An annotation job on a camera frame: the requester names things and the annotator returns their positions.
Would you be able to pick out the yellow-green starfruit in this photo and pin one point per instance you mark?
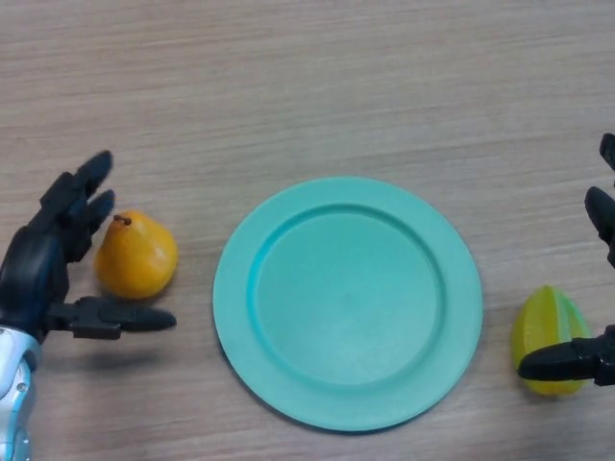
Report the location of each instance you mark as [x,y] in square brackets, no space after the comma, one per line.
[548,314]

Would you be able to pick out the yellow pear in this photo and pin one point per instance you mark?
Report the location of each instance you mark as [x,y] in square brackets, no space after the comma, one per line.
[137,261]

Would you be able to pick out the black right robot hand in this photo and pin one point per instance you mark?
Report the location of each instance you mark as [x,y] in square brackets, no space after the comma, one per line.
[559,362]

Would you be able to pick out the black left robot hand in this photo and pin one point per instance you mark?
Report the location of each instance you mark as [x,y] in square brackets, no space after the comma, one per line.
[33,274]

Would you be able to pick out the green round plate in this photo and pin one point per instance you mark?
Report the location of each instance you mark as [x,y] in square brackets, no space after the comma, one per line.
[348,307]

